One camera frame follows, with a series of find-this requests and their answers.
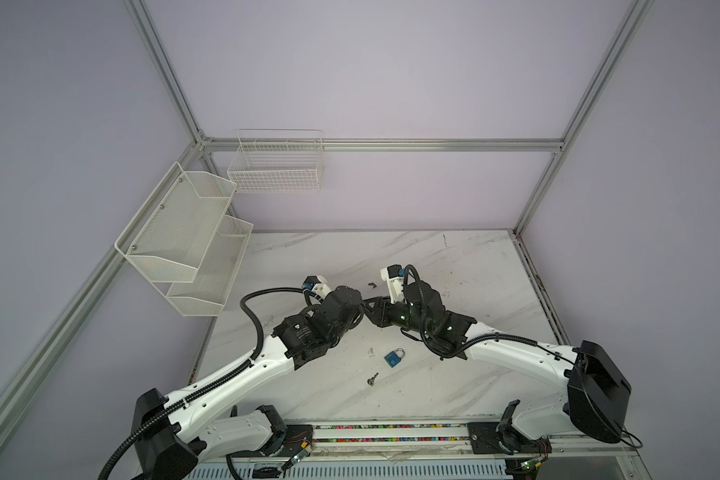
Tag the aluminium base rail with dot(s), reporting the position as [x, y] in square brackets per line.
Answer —
[398, 440]

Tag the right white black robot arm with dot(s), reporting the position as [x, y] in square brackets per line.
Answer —
[589, 393]

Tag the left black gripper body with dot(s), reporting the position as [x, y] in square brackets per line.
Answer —
[344, 329]

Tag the white wire basket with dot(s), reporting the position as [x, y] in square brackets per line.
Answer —
[277, 161]

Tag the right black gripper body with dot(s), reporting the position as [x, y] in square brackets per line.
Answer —
[411, 322]

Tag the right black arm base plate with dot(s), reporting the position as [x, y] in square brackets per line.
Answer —
[491, 438]

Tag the large blue padlock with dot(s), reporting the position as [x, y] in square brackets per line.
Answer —
[394, 357]

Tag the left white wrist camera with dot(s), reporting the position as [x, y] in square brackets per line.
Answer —
[316, 286]

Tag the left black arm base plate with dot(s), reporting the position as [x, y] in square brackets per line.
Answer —
[288, 442]

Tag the white mesh two-tier shelf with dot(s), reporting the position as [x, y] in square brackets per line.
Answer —
[186, 243]

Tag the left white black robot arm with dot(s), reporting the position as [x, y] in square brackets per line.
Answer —
[166, 428]

